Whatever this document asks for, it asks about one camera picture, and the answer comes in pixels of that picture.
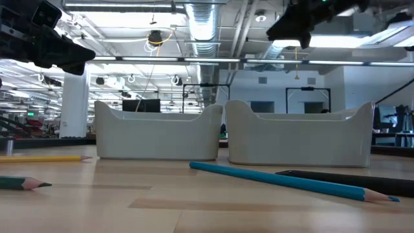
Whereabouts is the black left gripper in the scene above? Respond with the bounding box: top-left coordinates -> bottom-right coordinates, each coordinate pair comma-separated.
0,0 -> 96,76

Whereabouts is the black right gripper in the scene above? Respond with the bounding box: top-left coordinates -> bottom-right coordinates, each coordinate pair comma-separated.
266,0 -> 370,50

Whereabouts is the yellow pencil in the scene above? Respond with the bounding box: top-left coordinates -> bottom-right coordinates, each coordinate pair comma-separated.
0,155 -> 94,164

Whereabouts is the green pencil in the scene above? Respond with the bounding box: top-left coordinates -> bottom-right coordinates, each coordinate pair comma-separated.
0,175 -> 52,191

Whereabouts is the blue pencil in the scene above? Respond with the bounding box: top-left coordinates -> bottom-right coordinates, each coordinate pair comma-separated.
189,161 -> 400,203

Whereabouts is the black pen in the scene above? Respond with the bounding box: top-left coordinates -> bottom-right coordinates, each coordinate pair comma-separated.
275,170 -> 414,198

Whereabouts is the white building column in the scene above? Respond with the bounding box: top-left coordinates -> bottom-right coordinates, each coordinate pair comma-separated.
59,66 -> 91,139

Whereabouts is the black computer monitor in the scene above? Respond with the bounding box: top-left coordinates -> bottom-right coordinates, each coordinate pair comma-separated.
122,98 -> 161,113

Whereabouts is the overhead LED light bar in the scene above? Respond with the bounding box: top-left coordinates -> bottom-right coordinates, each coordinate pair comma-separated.
85,55 -> 414,67

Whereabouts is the white plastic bin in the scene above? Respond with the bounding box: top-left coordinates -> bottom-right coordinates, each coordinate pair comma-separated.
93,100 -> 224,162
225,99 -> 375,168

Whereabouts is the dark desk monitor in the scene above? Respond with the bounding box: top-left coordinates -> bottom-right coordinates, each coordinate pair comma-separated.
375,105 -> 399,130

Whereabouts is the yellow hanging pull cord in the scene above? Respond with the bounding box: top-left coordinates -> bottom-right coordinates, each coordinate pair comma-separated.
293,47 -> 300,80

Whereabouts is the black ceiling cable reel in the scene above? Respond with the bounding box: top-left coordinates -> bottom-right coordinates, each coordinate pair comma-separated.
147,29 -> 164,46

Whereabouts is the silver ventilation duct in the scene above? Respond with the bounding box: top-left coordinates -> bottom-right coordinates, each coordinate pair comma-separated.
186,3 -> 221,107

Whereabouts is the silver metal post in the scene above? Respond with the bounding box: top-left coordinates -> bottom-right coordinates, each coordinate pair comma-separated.
5,135 -> 16,156

